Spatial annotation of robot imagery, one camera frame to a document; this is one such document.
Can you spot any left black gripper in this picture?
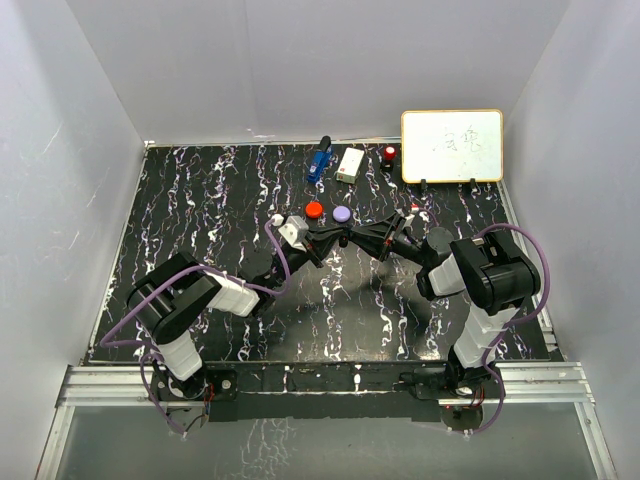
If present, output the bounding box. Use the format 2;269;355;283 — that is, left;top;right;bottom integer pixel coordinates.
266;227;343;291

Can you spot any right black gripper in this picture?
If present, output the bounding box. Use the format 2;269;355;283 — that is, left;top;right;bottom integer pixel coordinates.
349;213;431;268

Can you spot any orange earbud charging case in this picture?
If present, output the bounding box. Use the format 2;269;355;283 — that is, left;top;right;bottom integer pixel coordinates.
305;201;324;219

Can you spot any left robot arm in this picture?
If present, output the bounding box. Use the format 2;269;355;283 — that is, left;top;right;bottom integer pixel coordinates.
127;217;349;399

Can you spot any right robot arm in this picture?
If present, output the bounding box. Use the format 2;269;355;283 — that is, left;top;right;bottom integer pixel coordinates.
347;213;542;397

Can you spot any white rectangular box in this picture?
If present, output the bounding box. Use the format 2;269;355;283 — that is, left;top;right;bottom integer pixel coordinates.
336;147;364;184

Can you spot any red emergency stop button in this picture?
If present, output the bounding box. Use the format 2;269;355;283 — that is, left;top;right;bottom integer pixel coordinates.
381;145;397;171

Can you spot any blue black stapler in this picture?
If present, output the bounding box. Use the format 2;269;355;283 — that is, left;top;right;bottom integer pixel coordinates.
307;135;333;183

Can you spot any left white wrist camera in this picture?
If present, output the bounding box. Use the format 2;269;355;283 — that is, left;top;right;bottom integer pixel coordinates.
271;214;309;251

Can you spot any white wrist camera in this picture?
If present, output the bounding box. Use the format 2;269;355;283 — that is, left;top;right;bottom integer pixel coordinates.
271;214;309;251
400;204;420;229

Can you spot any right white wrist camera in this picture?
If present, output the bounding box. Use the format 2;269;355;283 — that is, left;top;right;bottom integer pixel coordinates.
400;204;420;229

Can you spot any white whiteboard wooden frame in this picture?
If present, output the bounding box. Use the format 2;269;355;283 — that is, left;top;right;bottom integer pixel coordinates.
401;109;504;184

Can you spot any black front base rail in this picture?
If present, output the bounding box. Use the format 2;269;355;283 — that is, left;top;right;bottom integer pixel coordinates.
151;360;500;423

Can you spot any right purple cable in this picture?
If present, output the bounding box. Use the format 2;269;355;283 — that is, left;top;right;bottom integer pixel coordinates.
412;204;551;441

